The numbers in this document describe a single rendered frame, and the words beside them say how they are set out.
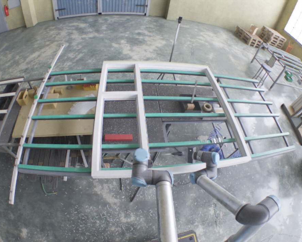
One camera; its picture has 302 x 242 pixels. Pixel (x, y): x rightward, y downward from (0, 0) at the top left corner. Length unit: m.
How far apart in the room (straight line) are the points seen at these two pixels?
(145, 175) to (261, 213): 0.66
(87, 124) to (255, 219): 1.75
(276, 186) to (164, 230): 2.82
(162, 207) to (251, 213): 0.45
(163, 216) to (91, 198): 1.56
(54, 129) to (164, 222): 1.58
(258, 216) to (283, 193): 2.59
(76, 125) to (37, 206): 1.32
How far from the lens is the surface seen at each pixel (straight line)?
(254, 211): 0.90
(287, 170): 3.77
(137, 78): 1.90
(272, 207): 0.96
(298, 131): 4.78
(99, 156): 1.39
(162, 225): 0.75
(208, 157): 1.24
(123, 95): 1.72
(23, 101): 2.43
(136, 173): 0.91
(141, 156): 0.93
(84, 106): 2.04
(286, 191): 3.58
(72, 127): 1.90
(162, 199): 0.82
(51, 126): 2.01
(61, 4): 7.50
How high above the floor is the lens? 2.15
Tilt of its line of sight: 54 degrees down
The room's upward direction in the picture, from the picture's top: 12 degrees clockwise
